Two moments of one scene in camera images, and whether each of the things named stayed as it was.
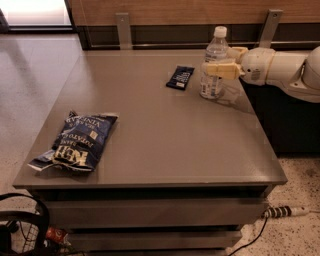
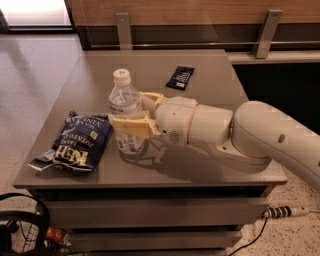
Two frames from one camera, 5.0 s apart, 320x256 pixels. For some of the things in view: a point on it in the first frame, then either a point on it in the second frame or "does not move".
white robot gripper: [256, 65] -> [173, 117]
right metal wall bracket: [271, 27] does not move
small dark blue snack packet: [180, 77] does not move
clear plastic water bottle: [217, 52] -> [125, 99]
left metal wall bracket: [124, 32] does not move
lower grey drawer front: [147, 241] does not move
